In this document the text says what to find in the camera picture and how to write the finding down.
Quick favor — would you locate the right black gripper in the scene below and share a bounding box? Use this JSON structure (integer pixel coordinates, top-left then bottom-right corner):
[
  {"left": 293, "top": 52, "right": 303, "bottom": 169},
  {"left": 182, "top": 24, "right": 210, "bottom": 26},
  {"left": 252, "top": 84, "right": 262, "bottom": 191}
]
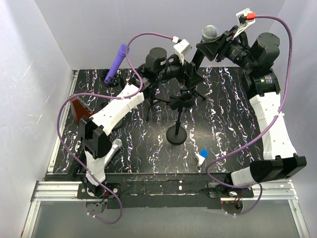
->
[{"left": 196, "top": 25, "right": 256, "bottom": 72}]

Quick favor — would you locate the small black tripod stand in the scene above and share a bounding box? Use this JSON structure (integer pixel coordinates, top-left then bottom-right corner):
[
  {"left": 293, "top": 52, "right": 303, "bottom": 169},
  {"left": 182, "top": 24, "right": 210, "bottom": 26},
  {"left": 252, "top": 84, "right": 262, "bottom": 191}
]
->
[{"left": 180, "top": 86, "right": 207, "bottom": 101}]

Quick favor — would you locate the black microphone silver grille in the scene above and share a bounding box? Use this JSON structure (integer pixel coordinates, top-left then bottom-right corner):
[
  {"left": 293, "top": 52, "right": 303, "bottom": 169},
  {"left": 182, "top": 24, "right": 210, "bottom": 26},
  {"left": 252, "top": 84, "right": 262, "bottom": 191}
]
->
[{"left": 191, "top": 24, "right": 219, "bottom": 72}]

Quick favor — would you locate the black tripod stand with shockmount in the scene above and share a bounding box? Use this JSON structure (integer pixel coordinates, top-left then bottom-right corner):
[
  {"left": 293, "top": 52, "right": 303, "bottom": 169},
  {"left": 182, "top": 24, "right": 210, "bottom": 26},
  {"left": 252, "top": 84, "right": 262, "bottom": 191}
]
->
[{"left": 146, "top": 88, "right": 170, "bottom": 122}]

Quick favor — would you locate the black round-base mic stand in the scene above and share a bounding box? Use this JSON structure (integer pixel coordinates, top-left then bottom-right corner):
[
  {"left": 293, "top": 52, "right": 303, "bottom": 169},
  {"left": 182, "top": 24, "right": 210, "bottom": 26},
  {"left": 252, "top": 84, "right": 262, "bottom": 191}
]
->
[{"left": 112, "top": 119, "right": 124, "bottom": 131}]

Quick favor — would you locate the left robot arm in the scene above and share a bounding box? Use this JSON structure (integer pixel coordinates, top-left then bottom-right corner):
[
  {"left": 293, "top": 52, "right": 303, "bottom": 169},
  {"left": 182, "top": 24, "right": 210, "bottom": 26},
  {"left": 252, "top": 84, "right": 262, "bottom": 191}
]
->
[{"left": 79, "top": 47, "right": 204, "bottom": 198}]

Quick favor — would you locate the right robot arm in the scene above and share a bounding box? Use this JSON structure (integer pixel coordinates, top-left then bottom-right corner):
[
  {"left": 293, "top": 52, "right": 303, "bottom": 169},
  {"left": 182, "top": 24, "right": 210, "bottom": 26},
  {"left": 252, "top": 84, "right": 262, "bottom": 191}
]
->
[{"left": 205, "top": 32, "right": 307, "bottom": 197}]

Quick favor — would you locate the purple microphone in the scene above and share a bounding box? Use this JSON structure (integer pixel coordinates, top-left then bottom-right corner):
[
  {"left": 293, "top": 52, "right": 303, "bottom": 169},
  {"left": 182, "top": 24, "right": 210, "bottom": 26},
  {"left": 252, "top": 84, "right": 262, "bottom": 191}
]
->
[{"left": 104, "top": 44, "right": 129, "bottom": 85}]

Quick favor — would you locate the blue white small card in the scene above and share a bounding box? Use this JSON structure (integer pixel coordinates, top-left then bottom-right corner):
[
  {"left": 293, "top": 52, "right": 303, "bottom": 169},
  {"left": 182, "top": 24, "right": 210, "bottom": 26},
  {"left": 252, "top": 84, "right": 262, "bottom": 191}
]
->
[{"left": 195, "top": 149, "right": 209, "bottom": 168}]

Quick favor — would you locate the brown wooden metronome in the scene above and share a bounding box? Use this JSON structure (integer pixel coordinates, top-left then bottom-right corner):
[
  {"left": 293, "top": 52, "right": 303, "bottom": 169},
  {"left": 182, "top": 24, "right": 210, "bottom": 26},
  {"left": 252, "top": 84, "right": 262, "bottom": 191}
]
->
[{"left": 70, "top": 97, "right": 94, "bottom": 125}]

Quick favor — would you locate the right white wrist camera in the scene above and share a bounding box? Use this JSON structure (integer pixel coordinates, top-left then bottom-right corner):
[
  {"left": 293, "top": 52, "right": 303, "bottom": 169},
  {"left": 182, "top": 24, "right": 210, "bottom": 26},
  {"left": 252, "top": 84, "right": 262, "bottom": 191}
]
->
[{"left": 234, "top": 8, "right": 256, "bottom": 38}]

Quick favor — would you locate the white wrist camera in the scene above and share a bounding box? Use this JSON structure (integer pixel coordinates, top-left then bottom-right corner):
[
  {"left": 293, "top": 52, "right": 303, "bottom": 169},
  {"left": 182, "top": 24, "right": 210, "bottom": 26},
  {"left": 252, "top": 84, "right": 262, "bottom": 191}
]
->
[
  {"left": 234, "top": 8, "right": 256, "bottom": 38},
  {"left": 173, "top": 39, "right": 192, "bottom": 65}
]

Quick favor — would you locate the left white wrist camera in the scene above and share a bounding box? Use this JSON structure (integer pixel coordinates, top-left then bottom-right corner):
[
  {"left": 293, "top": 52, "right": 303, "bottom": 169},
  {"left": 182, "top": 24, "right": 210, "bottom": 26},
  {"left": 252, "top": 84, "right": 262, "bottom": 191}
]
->
[{"left": 173, "top": 39, "right": 192, "bottom": 65}]

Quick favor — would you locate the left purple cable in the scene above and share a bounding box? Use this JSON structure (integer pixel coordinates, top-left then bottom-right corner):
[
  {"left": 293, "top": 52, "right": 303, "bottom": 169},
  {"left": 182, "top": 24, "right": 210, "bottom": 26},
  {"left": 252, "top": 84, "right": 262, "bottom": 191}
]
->
[{"left": 56, "top": 32, "right": 179, "bottom": 189}]

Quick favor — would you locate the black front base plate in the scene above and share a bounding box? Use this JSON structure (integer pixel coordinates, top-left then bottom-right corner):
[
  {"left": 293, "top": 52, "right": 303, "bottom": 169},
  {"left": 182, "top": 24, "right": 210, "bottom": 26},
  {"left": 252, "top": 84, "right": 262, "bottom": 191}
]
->
[{"left": 76, "top": 172, "right": 248, "bottom": 210}]

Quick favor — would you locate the aluminium frame rail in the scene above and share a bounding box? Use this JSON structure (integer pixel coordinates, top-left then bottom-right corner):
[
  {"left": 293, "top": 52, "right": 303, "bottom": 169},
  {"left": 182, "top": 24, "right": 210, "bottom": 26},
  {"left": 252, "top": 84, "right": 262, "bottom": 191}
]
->
[{"left": 21, "top": 179, "right": 310, "bottom": 238}]

